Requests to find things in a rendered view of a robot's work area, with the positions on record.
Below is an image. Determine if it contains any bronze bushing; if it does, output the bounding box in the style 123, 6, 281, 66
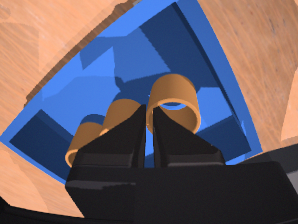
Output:
99, 99, 141, 136
146, 74, 201, 135
65, 122, 102, 167

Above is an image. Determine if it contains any blue tray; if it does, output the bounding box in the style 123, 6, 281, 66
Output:
0, 0, 263, 185

